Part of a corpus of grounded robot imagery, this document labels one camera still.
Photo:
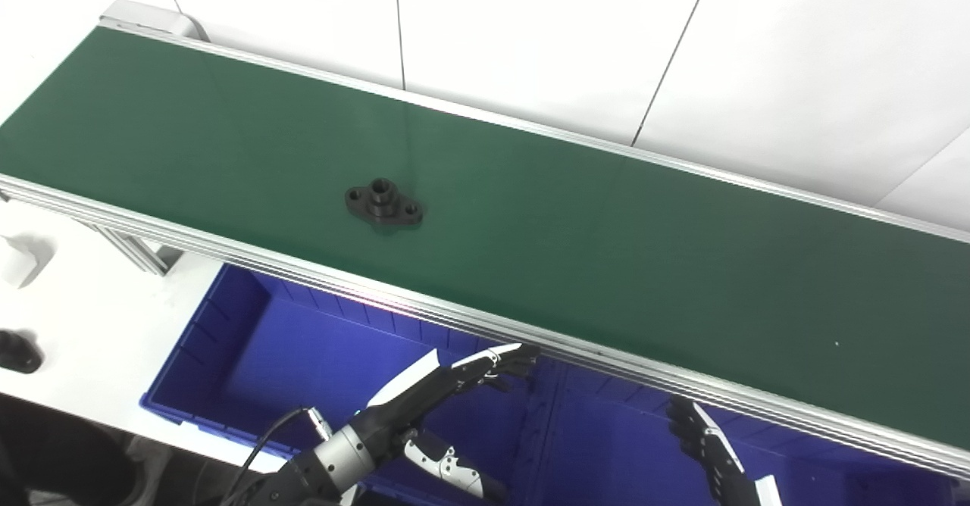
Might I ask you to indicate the aluminium conveyor leg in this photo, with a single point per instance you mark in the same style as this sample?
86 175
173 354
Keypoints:
140 252

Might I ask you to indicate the green conveyor belt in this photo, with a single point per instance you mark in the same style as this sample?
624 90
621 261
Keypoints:
606 248
424 310

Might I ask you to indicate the black flange part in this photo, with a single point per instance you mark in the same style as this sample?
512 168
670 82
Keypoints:
383 204

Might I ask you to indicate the white block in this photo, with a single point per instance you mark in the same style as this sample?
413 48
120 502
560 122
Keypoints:
17 260

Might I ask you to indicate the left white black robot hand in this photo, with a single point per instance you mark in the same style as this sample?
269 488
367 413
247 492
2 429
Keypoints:
409 407

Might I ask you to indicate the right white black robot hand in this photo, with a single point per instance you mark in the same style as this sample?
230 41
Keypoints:
716 453

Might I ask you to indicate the small black round object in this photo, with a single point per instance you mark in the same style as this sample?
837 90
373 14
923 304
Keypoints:
19 351

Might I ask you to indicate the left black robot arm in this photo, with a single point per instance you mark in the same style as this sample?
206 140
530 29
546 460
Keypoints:
318 468

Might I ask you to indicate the blue plastic bin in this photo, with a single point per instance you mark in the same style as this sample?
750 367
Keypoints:
303 354
621 445

